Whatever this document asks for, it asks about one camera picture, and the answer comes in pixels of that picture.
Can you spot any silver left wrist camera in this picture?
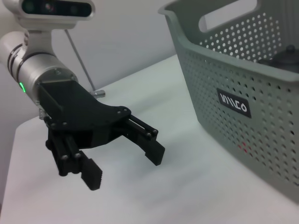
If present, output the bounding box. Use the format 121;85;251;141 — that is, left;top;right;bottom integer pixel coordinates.
18;0;96;31

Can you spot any grey perforated plastic storage basket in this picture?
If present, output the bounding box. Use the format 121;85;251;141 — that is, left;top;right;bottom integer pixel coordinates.
158;0;299;204

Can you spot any dark brown clay teapot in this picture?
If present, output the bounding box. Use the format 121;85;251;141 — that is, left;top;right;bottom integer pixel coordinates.
257;45;299;71

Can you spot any orange-red sloped toy block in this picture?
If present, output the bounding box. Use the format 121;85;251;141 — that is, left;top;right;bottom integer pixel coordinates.
237;140;255;155

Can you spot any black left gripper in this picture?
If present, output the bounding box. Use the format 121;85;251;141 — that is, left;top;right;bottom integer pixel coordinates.
36;80;166;192

